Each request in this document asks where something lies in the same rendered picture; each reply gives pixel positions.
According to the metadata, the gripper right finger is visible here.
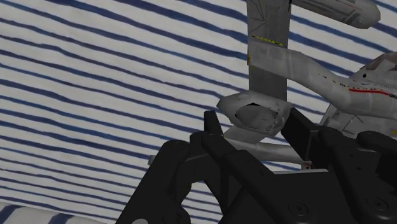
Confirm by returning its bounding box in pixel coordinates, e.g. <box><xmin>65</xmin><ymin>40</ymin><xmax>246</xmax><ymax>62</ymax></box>
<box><xmin>280</xmin><ymin>108</ymin><xmax>397</xmax><ymax>224</ymax></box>

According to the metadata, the grey toy spaceship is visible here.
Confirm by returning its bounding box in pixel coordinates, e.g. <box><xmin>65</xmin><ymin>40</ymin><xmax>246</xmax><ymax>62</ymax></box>
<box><xmin>148</xmin><ymin>0</ymin><xmax>397</xmax><ymax>171</ymax></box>

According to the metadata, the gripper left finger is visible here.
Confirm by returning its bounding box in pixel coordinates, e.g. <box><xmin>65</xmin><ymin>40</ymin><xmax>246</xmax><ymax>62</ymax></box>
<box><xmin>116</xmin><ymin>110</ymin><xmax>274</xmax><ymax>224</ymax></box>

